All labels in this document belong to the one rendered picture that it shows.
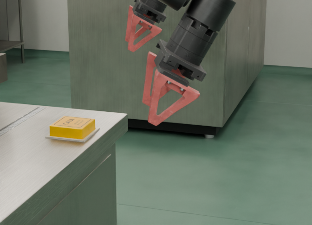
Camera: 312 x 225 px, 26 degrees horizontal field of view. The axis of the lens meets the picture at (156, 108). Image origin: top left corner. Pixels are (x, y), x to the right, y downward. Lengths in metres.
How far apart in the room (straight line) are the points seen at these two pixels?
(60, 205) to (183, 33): 0.45
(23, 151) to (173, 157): 2.51
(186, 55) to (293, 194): 2.43
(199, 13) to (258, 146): 3.02
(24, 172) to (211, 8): 0.44
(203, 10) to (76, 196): 0.52
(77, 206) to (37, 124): 0.20
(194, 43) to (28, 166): 0.40
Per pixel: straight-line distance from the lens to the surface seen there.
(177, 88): 0.93
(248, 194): 3.31
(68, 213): 1.30
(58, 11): 6.16
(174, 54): 0.95
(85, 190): 1.36
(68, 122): 1.34
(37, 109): 1.52
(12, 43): 5.98
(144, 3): 1.44
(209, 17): 0.95
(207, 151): 3.84
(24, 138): 1.34
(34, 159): 1.23
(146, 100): 1.04
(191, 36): 0.95
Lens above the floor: 1.34
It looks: 17 degrees down
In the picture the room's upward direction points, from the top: straight up
